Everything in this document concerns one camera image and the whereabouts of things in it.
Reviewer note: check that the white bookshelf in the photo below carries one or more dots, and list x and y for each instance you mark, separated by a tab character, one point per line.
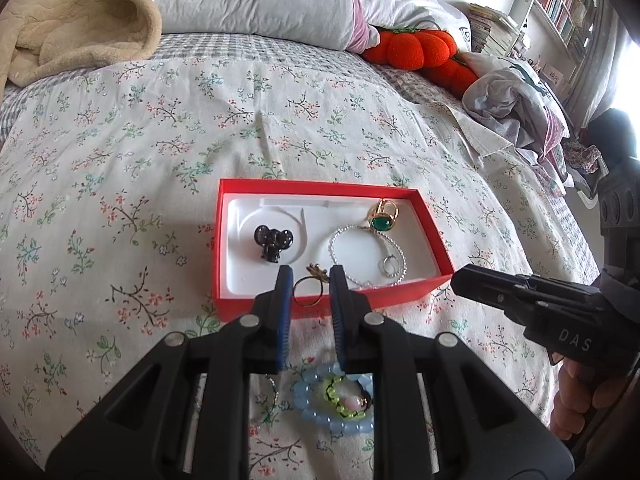
565	0

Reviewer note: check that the grey curtain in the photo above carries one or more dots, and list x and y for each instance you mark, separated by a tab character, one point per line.
595	70

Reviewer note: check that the red cardboard box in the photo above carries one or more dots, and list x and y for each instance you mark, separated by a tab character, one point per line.
230	310

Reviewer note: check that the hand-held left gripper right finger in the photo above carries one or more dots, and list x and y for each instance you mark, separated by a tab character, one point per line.
339	320

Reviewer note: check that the orange plush toy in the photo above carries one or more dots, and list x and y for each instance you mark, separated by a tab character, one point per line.
410	52

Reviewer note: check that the black rhinestone hair clip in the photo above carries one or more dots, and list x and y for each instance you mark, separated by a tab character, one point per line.
272	242

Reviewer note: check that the person's right hand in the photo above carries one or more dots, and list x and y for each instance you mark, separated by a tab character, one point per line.
575	395

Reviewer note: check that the stack of books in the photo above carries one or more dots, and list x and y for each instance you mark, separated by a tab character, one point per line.
495	30

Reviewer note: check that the white printed pillow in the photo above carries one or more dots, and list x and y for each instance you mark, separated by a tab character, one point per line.
410	0

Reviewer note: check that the crumpled light clothing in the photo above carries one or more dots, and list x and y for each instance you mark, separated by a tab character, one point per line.
515	105

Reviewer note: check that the beige fleece blanket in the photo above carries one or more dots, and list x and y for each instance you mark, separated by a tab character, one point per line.
65	15

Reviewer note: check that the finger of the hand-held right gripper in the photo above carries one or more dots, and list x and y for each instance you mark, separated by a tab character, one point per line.
495	300
500	280

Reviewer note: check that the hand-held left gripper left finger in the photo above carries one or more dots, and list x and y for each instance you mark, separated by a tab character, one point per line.
284	320

